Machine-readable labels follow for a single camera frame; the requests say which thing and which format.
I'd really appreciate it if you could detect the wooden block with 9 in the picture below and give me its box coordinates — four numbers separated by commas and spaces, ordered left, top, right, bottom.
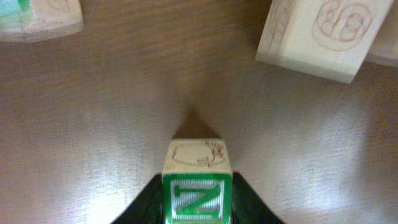
366, 0, 398, 67

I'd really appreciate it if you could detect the green R block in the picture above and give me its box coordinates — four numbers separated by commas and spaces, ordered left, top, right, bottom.
1, 0, 83, 42

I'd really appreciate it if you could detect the wooden block with 2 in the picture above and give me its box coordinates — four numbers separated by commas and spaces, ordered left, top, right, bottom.
256, 0, 394, 83

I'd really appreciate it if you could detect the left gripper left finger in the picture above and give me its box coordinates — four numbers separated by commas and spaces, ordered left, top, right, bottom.
112, 174, 164, 224

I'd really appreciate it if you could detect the green N block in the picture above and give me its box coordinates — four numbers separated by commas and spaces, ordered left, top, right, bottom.
162, 138, 233, 224

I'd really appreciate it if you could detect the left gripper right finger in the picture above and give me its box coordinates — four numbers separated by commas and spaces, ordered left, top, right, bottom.
231, 172, 285, 224

